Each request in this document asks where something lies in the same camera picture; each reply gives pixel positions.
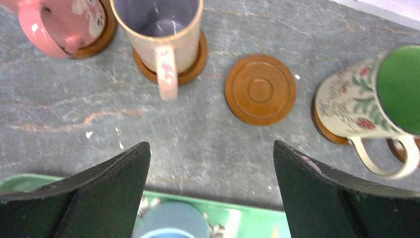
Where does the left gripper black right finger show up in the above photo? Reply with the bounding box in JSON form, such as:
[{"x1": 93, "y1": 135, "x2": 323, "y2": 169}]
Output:
[{"x1": 273, "y1": 140, "x2": 420, "y2": 238}]

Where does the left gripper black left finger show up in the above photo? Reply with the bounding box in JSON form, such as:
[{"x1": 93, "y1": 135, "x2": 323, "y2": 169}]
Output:
[{"x1": 0, "y1": 142, "x2": 151, "y2": 238}]

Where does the light blue mug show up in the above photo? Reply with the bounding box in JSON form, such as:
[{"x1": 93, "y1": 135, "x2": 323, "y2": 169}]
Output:
[{"x1": 132, "y1": 201, "x2": 210, "y2": 238}]

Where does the green interior floral mug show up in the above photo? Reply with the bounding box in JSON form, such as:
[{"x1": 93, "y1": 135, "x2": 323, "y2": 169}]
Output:
[{"x1": 314, "y1": 44, "x2": 420, "y2": 179}]

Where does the pink mug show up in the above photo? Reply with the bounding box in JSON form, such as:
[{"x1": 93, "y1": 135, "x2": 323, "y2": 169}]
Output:
[{"x1": 0, "y1": 0, "x2": 105, "y2": 59}]

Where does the purple interior mug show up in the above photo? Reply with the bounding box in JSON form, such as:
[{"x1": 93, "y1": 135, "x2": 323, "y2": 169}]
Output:
[{"x1": 110, "y1": 0, "x2": 204, "y2": 101}]

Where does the ridged wooden coaster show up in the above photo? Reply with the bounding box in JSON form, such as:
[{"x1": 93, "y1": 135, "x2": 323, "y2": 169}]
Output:
[
  {"x1": 386, "y1": 139, "x2": 406, "y2": 163},
  {"x1": 69, "y1": 0, "x2": 117, "y2": 60},
  {"x1": 224, "y1": 55, "x2": 296, "y2": 125},
  {"x1": 132, "y1": 30, "x2": 208, "y2": 86},
  {"x1": 311, "y1": 97, "x2": 350, "y2": 145}
]

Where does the green floral tray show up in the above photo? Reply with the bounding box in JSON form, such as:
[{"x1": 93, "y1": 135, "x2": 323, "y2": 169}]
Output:
[{"x1": 0, "y1": 173, "x2": 291, "y2": 238}]

